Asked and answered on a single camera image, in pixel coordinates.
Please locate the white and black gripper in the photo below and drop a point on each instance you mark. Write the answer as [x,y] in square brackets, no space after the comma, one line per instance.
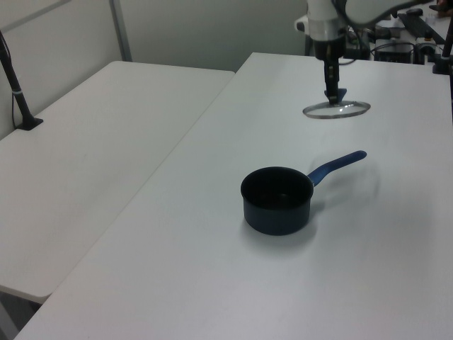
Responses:
[329,39]

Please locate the glass lid with blue knob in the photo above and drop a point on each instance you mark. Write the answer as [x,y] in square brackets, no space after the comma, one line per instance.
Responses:
[336,109]

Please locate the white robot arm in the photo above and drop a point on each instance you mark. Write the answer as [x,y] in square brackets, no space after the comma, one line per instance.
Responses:
[320,8]

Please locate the dark blue saucepan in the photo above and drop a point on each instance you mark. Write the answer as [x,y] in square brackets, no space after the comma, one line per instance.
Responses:
[276,212]

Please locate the black electronics box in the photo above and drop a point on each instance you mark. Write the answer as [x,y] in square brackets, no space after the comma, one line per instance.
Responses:
[394,53]

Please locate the black monitor stand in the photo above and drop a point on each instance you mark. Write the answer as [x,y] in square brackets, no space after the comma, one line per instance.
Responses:
[387,33]

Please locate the black computer keyboard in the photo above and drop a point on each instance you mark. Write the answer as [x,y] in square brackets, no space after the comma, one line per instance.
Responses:
[421,26]

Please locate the black computer mouse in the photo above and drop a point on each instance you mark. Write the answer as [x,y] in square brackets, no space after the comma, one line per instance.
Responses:
[414,11]

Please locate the black camera pole with clamp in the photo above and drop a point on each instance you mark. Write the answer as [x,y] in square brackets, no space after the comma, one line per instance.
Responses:
[17,95]
[444,56]

